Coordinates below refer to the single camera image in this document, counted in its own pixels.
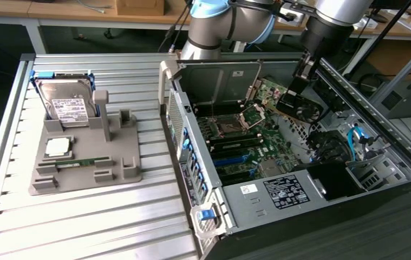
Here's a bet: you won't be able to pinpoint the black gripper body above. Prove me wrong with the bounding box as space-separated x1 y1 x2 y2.
300 17 353 59

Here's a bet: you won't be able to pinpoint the black graphics card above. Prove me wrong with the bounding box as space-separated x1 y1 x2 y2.
247 77 325 125

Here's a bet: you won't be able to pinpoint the black slanted pole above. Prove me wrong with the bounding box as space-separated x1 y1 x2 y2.
341 0 411 80

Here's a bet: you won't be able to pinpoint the black monitor stand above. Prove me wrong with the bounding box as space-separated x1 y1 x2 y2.
369 0 390 23

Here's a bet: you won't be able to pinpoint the metal socket cover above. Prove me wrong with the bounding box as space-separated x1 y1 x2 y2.
239 104 267 128

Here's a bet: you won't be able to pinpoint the green motherboard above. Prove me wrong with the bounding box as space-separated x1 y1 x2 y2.
193 107 300 185

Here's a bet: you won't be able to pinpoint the CPU socket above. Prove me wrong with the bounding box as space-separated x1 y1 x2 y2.
213 115 244 135

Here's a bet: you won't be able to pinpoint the black open PC case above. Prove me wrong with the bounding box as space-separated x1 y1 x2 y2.
157 51 411 260

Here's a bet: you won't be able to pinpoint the grey cabinet box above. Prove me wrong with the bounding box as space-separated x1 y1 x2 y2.
369 78 411 120

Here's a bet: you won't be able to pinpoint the silver chipset heatsink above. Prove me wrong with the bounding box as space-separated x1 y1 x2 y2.
260 159 285 176

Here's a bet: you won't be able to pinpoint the grey disk bay tray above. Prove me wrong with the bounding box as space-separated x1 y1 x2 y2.
345 157 399 192

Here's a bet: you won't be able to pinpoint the grey power supply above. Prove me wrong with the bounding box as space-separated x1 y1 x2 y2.
221 169 327 228

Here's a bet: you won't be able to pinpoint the brown cardboard box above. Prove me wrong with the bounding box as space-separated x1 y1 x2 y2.
115 0 165 16

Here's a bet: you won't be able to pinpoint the blue case release latch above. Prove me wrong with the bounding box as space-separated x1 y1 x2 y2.
195 209 215 222

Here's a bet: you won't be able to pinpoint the hard disk in blue carrier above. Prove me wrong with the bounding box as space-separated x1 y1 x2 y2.
29 70 100 128

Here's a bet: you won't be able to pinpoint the green RAM stick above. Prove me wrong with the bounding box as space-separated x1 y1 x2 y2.
40 158 108 167

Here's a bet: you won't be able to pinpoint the grey parts rack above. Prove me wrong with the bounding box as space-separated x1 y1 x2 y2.
28 89 144 196

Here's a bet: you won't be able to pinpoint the silver CPU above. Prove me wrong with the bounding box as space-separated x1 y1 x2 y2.
44 138 73 158

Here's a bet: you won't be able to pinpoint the wooden desk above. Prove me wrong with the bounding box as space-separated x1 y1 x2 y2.
0 0 411 41

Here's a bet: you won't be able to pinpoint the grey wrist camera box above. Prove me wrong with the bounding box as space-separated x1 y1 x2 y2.
276 1 309 27

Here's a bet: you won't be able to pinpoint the black sleeved power wires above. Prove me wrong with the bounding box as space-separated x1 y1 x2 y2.
304 121 351 163

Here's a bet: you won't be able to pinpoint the light blue disk wire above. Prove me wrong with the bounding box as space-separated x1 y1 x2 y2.
347 125 368 163

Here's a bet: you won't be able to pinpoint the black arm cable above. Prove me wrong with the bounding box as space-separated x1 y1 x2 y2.
156 0 195 54

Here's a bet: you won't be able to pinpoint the light grey loose cable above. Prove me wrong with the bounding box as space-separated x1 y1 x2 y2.
76 0 115 14

